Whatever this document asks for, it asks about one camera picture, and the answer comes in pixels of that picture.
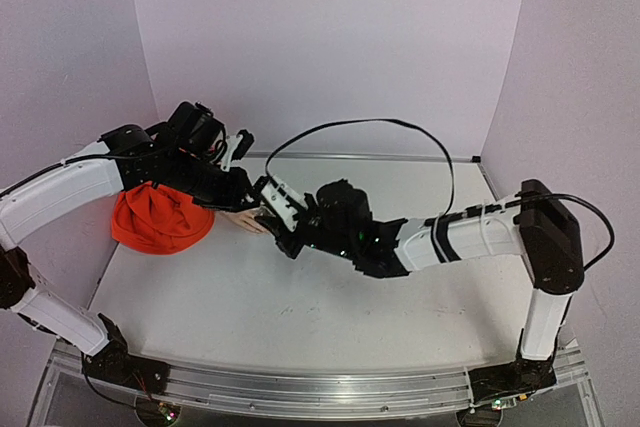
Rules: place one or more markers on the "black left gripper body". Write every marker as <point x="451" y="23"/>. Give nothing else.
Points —
<point x="192" y="178"/>

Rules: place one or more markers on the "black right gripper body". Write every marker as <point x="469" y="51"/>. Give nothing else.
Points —
<point x="314" y="222"/>

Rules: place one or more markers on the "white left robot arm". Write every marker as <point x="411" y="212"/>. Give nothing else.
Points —
<point x="117" y="162"/>

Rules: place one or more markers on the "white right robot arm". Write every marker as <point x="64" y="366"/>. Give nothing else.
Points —
<point x="532" y="225"/>

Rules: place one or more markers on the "mannequin hand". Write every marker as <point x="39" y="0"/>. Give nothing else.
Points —
<point x="245" y="220"/>

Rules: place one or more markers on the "orange cloth sleeve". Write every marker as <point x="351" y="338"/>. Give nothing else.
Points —
<point x="159" y="220"/>

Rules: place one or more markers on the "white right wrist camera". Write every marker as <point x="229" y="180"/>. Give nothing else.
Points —
<point x="285" y="203"/>

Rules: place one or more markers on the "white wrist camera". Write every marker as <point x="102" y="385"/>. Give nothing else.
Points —
<point x="235" y="148"/>
<point x="285" y="203"/>

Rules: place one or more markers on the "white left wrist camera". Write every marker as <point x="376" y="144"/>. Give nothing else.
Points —
<point x="235" y="148"/>

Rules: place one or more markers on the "aluminium back rail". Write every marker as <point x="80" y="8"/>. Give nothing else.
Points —
<point x="357" y="156"/>

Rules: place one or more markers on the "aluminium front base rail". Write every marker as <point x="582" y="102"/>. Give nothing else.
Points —
<point x="372" y="396"/>

